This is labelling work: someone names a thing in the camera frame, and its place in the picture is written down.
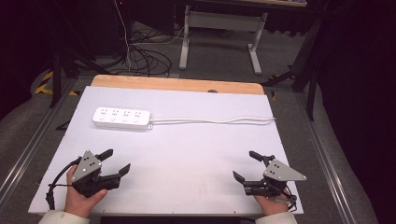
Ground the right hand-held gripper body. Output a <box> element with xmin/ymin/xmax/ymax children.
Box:
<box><xmin>244</xmin><ymin>155</ymin><xmax>307</xmax><ymax>198</ymax></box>

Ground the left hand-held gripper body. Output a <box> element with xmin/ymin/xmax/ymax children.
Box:
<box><xmin>72</xmin><ymin>149</ymin><xmax>122</xmax><ymax>198</ymax></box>

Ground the person's right hand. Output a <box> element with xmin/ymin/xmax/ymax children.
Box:
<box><xmin>253</xmin><ymin>191</ymin><xmax>291</xmax><ymax>217</ymax></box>

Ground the person's left hand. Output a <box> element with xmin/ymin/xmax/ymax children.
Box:
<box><xmin>64</xmin><ymin>164</ymin><xmax>108</xmax><ymax>218</ymax></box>

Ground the white power strip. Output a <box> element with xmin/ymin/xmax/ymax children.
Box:
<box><xmin>92</xmin><ymin>106</ymin><xmax>154</xmax><ymax>131</ymax></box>

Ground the white table board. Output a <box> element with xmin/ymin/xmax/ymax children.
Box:
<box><xmin>28</xmin><ymin>86</ymin><xmax>304</xmax><ymax>217</ymax></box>

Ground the yellow black floor tape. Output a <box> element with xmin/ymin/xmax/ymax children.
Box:
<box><xmin>34</xmin><ymin>70</ymin><xmax>79</xmax><ymax>97</ymax></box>

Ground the black metal stand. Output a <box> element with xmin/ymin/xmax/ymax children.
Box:
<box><xmin>261</xmin><ymin>17</ymin><xmax>325</xmax><ymax>121</ymax></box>
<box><xmin>46</xmin><ymin>0</ymin><xmax>110</xmax><ymax>109</ymax></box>

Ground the wooden table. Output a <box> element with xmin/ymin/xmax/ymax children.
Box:
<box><xmin>91</xmin><ymin>74</ymin><xmax>265</xmax><ymax>96</ymax></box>

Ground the dark curtain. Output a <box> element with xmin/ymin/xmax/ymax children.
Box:
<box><xmin>316</xmin><ymin>0</ymin><xmax>396</xmax><ymax>224</ymax></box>
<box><xmin>0</xmin><ymin>0</ymin><xmax>59</xmax><ymax>120</ymax></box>

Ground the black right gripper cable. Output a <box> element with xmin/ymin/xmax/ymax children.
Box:
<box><xmin>274</xmin><ymin>183</ymin><xmax>299</xmax><ymax>213</ymax></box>

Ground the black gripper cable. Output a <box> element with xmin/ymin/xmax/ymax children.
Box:
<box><xmin>274</xmin><ymin>183</ymin><xmax>299</xmax><ymax>213</ymax></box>
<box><xmin>45</xmin><ymin>157</ymin><xmax>83</xmax><ymax>211</ymax></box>

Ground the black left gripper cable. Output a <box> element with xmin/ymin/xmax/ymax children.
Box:
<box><xmin>45</xmin><ymin>157</ymin><xmax>83</xmax><ymax>211</ymax></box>

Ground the aluminium floor rail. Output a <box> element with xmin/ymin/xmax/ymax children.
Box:
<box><xmin>293</xmin><ymin>92</ymin><xmax>354</xmax><ymax>224</ymax></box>
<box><xmin>0</xmin><ymin>77</ymin><xmax>78</xmax><ymax>202</ymax></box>

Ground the white power strip cable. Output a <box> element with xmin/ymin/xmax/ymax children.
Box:
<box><xmin>148</xmin><ymin>116</ymin><xmax>277</xmax><ymax>126</ymax></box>

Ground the tangle of black floor cables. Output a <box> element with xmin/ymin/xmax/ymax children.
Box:
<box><xmin>106</xmin><ymin>26</ymin><xmax>200</xmax><ymax>77</ymax></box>

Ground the thin white hanging cable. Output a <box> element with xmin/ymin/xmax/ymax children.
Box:
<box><xmin>113</xmin><ymin>0</ymin><xmax>133</xmax><ymax>76</ymax></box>

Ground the white metal desk frame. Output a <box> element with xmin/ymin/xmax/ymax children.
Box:
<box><xmin>178</xmin><ymin>3</ymin><xmax>269</xmax><ymax>76</ymax></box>

